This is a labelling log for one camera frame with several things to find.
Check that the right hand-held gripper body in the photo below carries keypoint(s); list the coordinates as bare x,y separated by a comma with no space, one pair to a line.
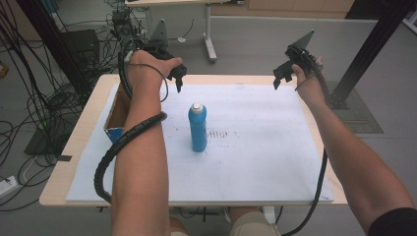
298,55

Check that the small white floor plug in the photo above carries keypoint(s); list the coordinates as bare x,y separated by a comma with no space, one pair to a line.
181,39

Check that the person's left leg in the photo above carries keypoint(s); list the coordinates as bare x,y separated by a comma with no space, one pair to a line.
178,230

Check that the white-legged desk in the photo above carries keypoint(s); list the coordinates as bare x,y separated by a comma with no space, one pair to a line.
209,36

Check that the person's right hand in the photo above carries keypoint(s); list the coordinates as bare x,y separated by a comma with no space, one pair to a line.
311,88

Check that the white power strip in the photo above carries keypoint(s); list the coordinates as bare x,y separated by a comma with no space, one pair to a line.
6,187

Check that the person's right leg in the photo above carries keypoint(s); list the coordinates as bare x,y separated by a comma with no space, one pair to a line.
252,224

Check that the grey device on stand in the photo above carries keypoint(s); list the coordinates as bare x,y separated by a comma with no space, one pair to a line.
121,23

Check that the white paper sheet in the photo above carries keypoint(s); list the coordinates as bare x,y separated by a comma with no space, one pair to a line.
255,157

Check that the black computer case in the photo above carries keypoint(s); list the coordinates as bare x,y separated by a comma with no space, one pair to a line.
80,46

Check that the person's left hand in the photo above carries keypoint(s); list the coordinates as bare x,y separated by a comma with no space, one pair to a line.
146,70

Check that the person's leg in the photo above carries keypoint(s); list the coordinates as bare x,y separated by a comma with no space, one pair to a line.
252,224
178,230

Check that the blue cardboard box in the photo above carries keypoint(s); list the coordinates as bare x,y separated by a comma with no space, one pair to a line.
116,113

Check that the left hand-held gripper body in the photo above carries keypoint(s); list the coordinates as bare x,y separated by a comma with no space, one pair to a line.
160,37

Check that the black metal frame post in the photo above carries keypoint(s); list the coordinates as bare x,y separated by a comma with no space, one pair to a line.
370,46
49,32

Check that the black sleeve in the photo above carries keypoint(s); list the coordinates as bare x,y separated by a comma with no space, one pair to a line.
396,224

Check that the black tape strip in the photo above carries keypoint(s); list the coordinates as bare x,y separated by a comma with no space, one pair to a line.
64,158

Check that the black floor plate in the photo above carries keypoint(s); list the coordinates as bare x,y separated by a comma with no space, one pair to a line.
42,144

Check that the blue bottle with white cap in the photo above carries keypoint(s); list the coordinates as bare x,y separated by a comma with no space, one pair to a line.
197,131

